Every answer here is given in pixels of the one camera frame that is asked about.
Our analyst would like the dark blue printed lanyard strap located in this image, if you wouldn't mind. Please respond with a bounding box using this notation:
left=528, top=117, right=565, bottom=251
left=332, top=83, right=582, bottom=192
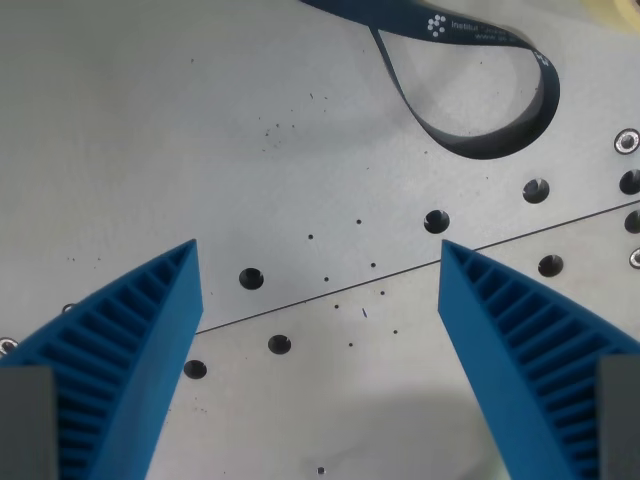
left=298, top=0, right=561, bottom=160

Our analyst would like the beige tape roll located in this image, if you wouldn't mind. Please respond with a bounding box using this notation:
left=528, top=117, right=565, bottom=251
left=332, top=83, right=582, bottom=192
left=583, top=0, right=640, bottom=32

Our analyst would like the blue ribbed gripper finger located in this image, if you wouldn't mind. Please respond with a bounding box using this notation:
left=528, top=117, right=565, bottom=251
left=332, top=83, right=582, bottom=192
left=0, top=238, right=205, bottom=480
left=437, top=238, right=640, bottom=480

